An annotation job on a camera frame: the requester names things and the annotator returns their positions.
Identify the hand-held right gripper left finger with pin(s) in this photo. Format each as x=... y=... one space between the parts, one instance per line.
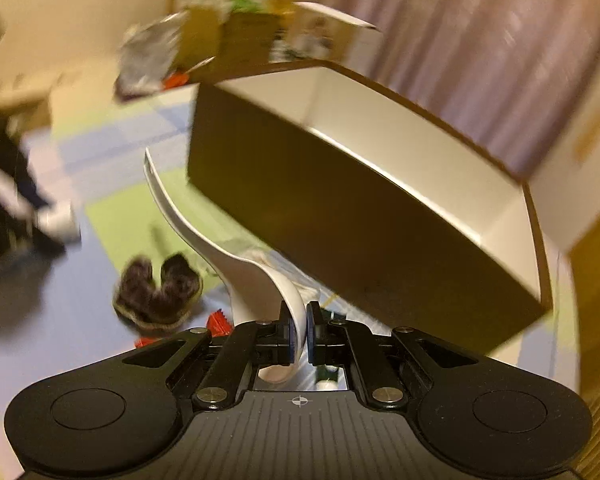
x=289 y=332

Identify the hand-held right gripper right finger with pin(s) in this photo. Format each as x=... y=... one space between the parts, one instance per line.
x=311 y=332

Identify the red snack packet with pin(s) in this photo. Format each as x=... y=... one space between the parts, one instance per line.
x=218 y=322
x=144 y=342

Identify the white plastic packet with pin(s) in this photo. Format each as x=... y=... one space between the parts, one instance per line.
x=260 y=260

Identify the brown cardboard box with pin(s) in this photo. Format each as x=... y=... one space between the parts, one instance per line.
x=330 y=210

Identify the white plastic spoon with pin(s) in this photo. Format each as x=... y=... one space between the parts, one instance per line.
x=180 y=210

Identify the dark green tube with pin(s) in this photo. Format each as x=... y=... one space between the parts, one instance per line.
x=326 y=375

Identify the crumpled plastic bag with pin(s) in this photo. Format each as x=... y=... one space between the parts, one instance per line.
x=147 y=55

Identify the brown cardboard carton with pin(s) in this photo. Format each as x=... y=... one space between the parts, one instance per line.
x=240 y=40

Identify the white printed carton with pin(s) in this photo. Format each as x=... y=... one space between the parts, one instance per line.
x=325 y=25

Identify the large white cardboard carton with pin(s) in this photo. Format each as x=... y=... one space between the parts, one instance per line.
x=575 y=160

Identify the purple curtain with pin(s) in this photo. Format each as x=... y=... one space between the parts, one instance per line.
x=455 y=35

